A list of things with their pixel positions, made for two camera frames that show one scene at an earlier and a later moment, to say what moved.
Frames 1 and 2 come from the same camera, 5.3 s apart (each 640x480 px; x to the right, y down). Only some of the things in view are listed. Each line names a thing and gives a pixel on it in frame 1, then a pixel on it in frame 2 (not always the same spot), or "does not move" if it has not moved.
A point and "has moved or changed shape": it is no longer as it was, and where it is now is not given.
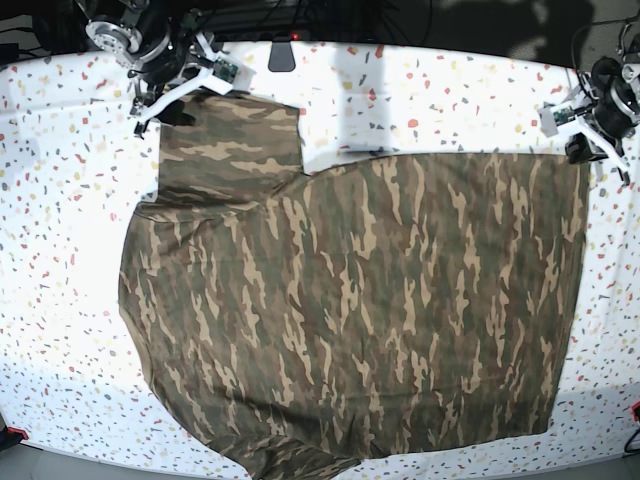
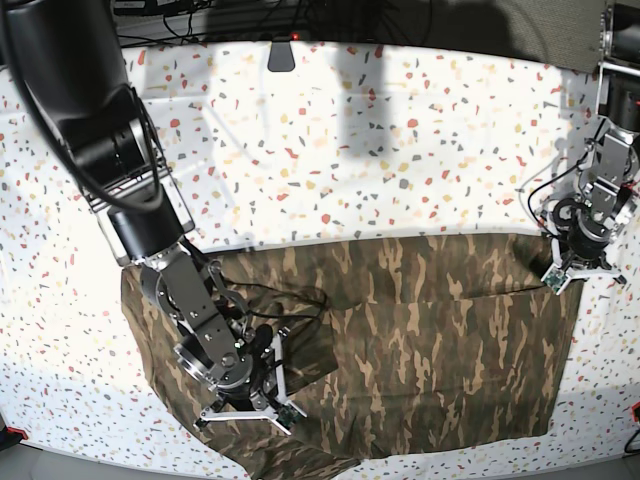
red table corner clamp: (17, 430) does not move
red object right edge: (635, 405) does not move
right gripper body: (611, 112) -> (578, 250)
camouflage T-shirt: (372, 308) has moved or changed shape
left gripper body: (180, 61) -> (264, 394)
